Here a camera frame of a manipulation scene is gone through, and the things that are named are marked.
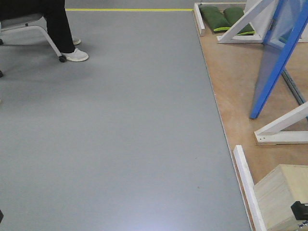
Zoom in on metal door threshold track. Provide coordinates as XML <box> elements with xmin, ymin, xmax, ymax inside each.
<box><xmin>282</xmin><ymin>69</ymin><xmax>306</xmax><ymax>106</ymax></box>

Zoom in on blue door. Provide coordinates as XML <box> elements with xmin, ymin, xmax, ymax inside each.
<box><xmin>249</xmin><ymin>0</ymin><xmax>308</xmax><ymax>119</ymax></box>

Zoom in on wooden plywood platform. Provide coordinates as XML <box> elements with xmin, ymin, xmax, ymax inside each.
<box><xmin>200</xmin><ymin>28</ymin><xmax>308</xmax><ymax>182</ymax></box>

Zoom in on front white sneaker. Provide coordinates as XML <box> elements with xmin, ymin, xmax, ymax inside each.
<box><xmin>62</xmin><ymin>48</ymin><xmax>89</xmax><ymax>62</ymax></box>

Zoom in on white sneaker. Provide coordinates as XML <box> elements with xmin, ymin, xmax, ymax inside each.
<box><xmin>62</xmin><ymin>48</ymin><xmax>89</xmax><ymax>62</ymax></box>
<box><xmin>72</xmin><ymin>37</ymin><xmax>81</xmax><ymax>45</ymax></box>

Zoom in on rear white sneaker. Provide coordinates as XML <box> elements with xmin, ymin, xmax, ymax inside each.
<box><xmin>72</xmin><ymin>37</ymin><xmax>81</xmax><ymax>45</ymax></box>

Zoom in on left green sandbag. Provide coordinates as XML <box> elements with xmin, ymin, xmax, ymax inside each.
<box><xmin>199</xmin><ymin>5</ymin><xmax>231</xmax><ymax>33</ymax></box>

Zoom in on green sandbag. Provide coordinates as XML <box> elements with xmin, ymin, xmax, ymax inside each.
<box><xmin>223</xmin><ymin>7</ymin><xmax>255</xmax><ymax>36</ymax></box>
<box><xmin>199</xmin><ymin>5</ymin><xmax>231</xmax><ymax>33</ymax></box>

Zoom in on right green sandbag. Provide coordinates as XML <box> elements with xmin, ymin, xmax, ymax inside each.
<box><xmin>223</xmin><ymin>7</ymin><xmax>255</xmax><ymax>36</ymax></box>

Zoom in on person black trouser legs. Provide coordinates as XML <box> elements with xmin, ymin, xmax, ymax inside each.
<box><xmin>0</xmin><ymin>0</ymin><xmax>75</xmax><ymax>53</ymax></box>

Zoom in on light wooden box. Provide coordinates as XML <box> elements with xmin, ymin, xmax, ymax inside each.
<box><xmin>254</xmin><ymin>164</ymin><xmax>308</xmax><ymax>231</ymax></box>

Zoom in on grey office chair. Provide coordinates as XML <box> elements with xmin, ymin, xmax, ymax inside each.
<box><xmin>0</xmin><ymin>13</ymin><xmax>66</xmax><ymax>78</ymax></box>

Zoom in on black device on box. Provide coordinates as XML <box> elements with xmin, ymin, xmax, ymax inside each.
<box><xmin>291</xmin><ymin>201</ymin><xmax>308</xmax><ymax>220</ymax></box>

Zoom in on black robot part at edge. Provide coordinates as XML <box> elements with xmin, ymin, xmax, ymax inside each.
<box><xmin>0</xmin><ymin>210</ymin><xmax>4</xmax><ymax>223</ymax></box>

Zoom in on white wooden edge rail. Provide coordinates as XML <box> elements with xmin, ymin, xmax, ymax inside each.
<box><xmin>233</xmin><ymin>145</ymin><xmax>267</xmax><ymax>231</ymax></box>
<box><xmin>193</xmin><ymin>3</ymin><xmax>205</xmax><ymax>37</ymax></box>

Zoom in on near white frame brace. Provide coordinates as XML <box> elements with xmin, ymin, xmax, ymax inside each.
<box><xmin>254</xmin><ymin>102</ymin><xmax>308</xmax><ymax>144</ymax></box>

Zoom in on near white wooden edge rail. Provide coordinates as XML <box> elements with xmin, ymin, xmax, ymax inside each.
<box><xmin>233</xmin><ymin>145</ymin><xmax>267</xmax><ymax>231</ymax></box>

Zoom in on white wooden door frame brace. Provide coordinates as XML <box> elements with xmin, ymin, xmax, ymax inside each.
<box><xmin>217</xmin><ymin>0</ymin><xmax>307</xmax><ymax>48</ymax></box>

